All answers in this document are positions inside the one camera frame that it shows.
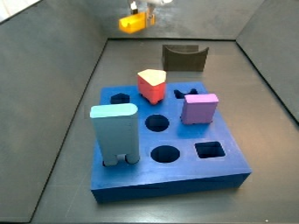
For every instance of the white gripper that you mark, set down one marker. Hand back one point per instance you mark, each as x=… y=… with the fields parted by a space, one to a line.
x=151 y=4

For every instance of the yellow arch block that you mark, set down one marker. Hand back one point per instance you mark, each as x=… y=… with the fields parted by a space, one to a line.
x=135 y=22

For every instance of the dark grey curved fixture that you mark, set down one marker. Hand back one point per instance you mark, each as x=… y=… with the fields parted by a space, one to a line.
x=184 y=58

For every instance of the red pentagon block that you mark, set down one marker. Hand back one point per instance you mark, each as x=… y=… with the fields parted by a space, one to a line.
x=151 y=84

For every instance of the purple rectangular block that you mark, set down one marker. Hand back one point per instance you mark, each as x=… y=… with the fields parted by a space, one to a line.
x=199 y=108

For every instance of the light blue tall block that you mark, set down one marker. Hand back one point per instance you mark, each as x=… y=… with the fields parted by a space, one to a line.
x=115 y=123

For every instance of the blue shape sorter base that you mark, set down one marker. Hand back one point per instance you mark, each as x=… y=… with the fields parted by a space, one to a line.
x=184 y=158

